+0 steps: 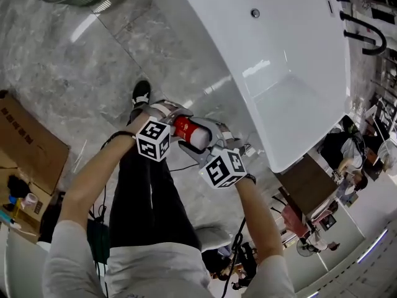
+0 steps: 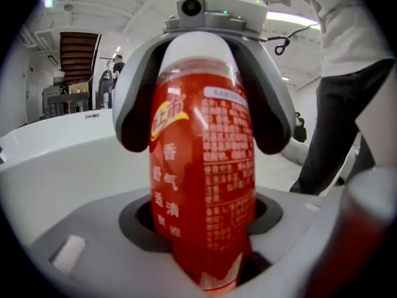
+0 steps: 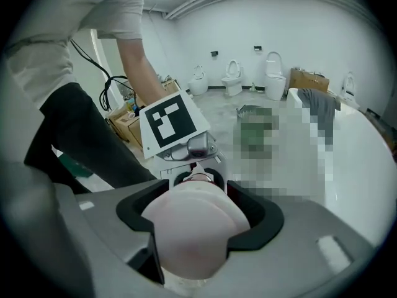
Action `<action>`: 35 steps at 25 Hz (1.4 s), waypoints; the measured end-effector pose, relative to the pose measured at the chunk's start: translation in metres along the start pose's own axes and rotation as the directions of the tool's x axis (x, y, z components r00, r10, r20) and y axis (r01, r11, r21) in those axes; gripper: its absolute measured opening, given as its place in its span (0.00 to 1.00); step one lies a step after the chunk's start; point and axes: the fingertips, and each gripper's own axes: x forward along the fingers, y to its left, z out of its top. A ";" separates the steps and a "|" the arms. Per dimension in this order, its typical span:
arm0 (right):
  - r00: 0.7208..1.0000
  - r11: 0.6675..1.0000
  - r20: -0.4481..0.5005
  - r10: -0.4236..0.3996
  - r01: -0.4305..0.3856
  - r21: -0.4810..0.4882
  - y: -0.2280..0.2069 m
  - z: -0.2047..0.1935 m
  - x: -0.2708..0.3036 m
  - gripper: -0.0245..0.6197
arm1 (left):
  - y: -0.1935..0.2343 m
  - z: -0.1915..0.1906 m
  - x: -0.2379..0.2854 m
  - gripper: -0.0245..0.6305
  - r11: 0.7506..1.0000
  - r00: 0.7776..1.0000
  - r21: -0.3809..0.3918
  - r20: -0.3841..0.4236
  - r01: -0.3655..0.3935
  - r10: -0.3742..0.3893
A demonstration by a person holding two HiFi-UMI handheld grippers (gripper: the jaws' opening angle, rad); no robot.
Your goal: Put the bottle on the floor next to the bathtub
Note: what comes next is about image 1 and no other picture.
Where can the person's left forearm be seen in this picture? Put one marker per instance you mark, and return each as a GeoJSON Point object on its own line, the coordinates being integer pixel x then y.
{"type": "Point", "coordinates": [93, 172]}

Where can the person's grey shirt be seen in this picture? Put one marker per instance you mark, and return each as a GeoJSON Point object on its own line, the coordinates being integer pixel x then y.
{"type": "Point", "coordinates": [155, 272]}

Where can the black curved bathtub faucet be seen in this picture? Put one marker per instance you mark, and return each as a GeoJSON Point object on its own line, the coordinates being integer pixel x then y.
{"type": "Point", "coordinates": [373, 31]}

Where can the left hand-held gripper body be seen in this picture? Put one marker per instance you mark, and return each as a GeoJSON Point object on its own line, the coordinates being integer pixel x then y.
{"type": "Point", "coordinates": [153, 141]}

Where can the open brown cardboard box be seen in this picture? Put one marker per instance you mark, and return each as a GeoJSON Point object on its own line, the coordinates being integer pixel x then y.
{"type": "Point", "coordinates": [37, 206]}

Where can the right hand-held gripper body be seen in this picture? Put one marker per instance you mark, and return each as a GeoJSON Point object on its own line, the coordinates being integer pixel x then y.
{"type": "Point", "coordinates": [223, 168]}

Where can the pink cup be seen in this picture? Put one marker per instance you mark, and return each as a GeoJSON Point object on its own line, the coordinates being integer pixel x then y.
{"type": "Point", "coordinates": [30, 200]}

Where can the person's black trouser leg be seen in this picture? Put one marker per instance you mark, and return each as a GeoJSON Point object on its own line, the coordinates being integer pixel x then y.
{"type": "Point", "coordinates": [145, 203]}

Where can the red and white bottle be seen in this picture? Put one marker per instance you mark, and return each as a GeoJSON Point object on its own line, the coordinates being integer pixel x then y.
{"type": "Point", "coordinates": [187, 129]}

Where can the white bathtub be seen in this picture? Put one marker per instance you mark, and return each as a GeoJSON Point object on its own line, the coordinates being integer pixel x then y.
{"type": "Point", "coordinates": [279, 57]}

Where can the dark green bag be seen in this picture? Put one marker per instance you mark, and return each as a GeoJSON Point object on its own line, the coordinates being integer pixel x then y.
{"type": "Point", "coordinates": [99, 241]}

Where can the person's black and white shoe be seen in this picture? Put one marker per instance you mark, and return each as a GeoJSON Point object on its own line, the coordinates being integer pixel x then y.
{"type": "Point", "coordinates": [141, 93]}

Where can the round chrome overflow knob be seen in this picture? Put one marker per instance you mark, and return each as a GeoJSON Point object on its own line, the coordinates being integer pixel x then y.
{"type": "Point", "coordinates": [255, 12]}

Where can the white ceramic fixture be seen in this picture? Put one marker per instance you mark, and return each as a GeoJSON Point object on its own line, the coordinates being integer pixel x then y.
{"type": "Point", "coordinates": [18, 265]}

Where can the brown wooden cabinet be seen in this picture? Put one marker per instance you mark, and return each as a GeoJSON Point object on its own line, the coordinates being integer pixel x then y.
{"type": "Point", "coordinates": [307, 185]}

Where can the large brown cardboard box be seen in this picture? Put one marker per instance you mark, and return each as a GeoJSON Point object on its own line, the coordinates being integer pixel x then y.
{"type": "Point", "coordinates": [24, 141]}

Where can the black cloth bundle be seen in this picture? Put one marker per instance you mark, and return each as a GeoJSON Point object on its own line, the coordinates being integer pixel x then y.
{"type": "Point", "coordinates": [18, 186]}

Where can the person's right forearm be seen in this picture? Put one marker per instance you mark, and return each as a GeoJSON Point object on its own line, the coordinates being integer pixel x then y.
{"type": "Point", "coordinates": [257, 216]}

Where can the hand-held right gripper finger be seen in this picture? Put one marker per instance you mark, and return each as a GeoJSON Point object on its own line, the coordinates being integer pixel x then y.
{"type": "Point", "coordinates": [214, 128]}
{"type": "Point", "coordinates": [196, 155]}

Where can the pink red cloth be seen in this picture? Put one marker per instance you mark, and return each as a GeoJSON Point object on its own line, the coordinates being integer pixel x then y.
{"type": "Point", "coordinates": [293, 220]}

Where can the standing fan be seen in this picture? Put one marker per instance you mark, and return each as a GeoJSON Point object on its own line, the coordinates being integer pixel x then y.
{"type": "Point", "coordinates": [302, 248]}

